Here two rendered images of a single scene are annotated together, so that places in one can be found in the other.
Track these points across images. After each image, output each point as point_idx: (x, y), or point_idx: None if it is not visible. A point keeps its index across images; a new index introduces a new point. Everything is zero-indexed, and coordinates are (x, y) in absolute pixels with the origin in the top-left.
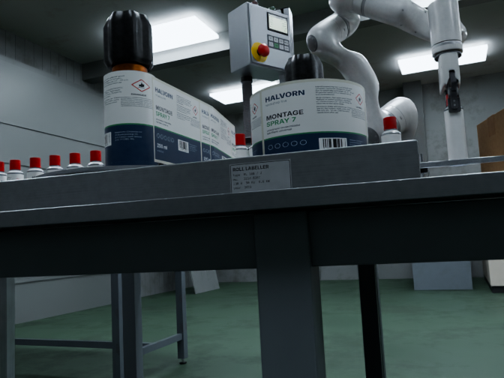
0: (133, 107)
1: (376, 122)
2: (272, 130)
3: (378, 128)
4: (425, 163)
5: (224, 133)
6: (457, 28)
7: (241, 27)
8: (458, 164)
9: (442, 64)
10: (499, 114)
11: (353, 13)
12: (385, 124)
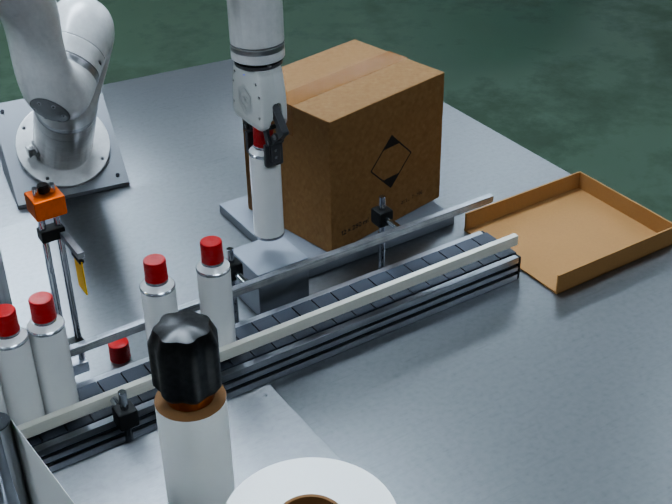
0: None
1: (66, 94)
2: None
3: (70, 104)
4: (254, 284)
5: (50, 489)
6: (282, 19)
7: None
8: (297, 273)
9: (261, 95)
10: (309, 119)
11: None
12: (209, 257)
